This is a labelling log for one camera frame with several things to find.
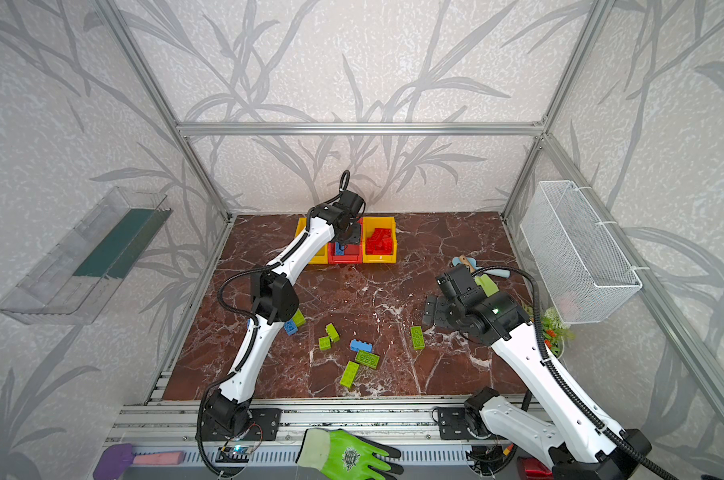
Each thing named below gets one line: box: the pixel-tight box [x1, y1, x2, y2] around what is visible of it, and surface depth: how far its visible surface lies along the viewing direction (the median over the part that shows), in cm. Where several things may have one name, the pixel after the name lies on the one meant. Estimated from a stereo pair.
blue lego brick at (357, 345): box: [350, 339, 373, 353], surface depth 86 cm
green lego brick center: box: [325, 322, 340, 343], surface depth 89 cm
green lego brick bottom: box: [340, 360, 359, 389], surface depth 82 cm
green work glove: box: [296, 428, 404, 480], surface depth 70 cm
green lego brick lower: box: [355, 350, 380, 369], surface depth 85 cm
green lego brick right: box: [410, 326, 425, 350], surface depth 88 cm
